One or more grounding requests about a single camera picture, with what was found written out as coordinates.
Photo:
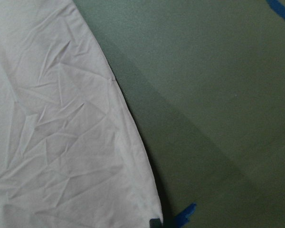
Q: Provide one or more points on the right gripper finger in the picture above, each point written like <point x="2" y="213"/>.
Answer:
<point x="155" y="223"/>

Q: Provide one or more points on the pink Snoopy t-shirt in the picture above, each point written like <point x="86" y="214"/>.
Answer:
<point x="70" y="152"/>

